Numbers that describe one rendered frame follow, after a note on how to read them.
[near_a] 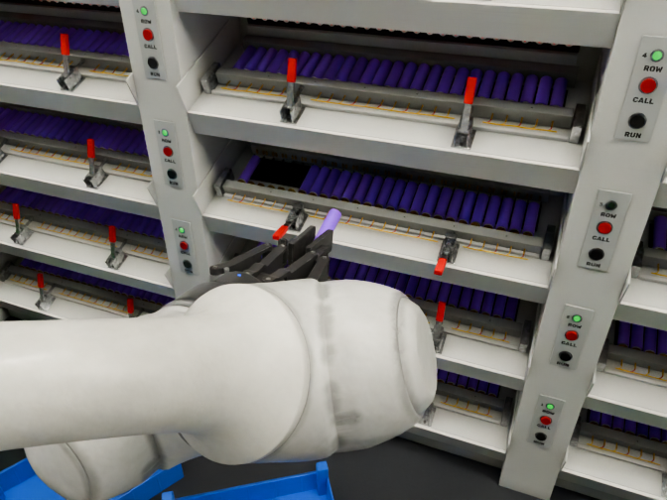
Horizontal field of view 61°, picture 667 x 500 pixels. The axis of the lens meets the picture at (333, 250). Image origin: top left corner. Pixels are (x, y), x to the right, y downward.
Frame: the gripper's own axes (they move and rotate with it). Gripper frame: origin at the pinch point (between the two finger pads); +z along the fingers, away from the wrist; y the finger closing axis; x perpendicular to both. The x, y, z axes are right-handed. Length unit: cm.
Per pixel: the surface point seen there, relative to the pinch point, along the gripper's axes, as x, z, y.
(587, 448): -43, 32, 43
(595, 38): 27.0, 16.4, 27.9
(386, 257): -9.1, 21.3, 4.6
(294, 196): -3.2, 24.7, -14.1
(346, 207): -3.2, 24.7, -4.2
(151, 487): -58, 2, -31
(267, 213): -6.8, 23.3, -18.6
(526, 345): -22.4, 27.6, 29.0
